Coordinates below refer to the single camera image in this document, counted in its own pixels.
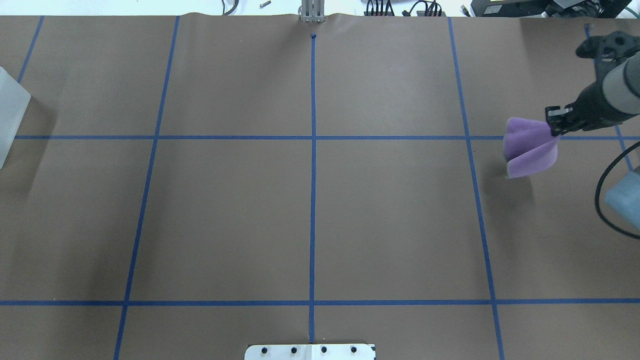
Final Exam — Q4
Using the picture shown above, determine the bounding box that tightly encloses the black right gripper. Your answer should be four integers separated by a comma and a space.
545, 82, 626, 137

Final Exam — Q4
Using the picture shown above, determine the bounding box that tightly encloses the purple cloth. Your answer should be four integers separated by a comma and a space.
503, 117, 562, 179

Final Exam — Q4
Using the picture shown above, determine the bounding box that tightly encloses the clear plastic storage box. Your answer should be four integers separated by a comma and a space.
0, 68, 32, 167

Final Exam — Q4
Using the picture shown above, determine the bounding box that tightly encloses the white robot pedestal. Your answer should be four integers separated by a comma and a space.
244, 343, 377, 360

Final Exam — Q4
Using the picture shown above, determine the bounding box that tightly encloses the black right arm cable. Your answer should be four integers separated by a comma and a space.
594, 141, 640, 239

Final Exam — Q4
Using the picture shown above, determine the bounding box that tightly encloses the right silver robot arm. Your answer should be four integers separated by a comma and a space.
545, 54, 640, 228

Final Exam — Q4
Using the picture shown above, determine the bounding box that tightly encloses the aluminium frame post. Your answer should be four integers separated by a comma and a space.
298, 0, 326, 23

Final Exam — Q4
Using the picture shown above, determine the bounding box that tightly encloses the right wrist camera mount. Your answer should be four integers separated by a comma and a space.
574, 30, 640, 62

